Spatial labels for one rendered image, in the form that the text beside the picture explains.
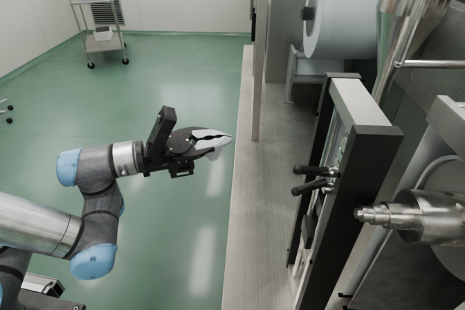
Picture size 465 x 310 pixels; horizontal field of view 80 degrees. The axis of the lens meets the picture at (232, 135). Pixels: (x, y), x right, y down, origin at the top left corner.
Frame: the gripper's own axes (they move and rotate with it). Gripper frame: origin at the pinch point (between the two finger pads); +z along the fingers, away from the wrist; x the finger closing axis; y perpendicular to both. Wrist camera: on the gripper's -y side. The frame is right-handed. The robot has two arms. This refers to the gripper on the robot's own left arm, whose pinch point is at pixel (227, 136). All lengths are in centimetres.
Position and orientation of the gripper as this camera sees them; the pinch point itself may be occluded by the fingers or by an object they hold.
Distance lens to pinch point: 62.9
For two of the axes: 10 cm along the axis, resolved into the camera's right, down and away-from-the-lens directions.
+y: -0.4, 7.2, 6.9
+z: 9.7, -1.5, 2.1
